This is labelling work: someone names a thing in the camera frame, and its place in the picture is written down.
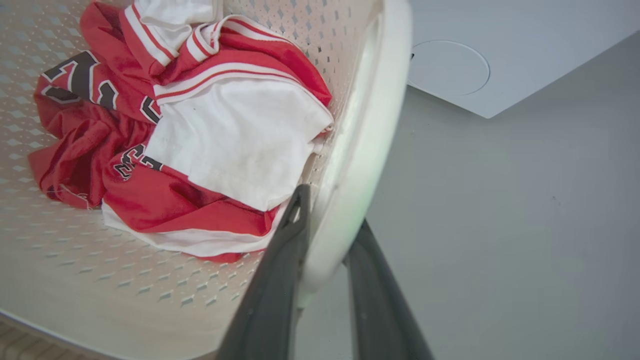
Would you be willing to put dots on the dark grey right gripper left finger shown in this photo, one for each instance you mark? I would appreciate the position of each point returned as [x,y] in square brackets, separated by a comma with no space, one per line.
[272,295]

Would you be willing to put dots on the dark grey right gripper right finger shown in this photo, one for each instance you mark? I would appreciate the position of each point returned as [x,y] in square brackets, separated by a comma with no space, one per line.
[380,310]

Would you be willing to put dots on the white perforated plastic laundry basket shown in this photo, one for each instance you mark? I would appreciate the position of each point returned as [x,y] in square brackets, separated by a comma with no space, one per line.
[90,270]

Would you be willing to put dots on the red and white sports jersey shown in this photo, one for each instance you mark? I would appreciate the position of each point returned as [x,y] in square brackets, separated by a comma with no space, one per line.
[200,135]

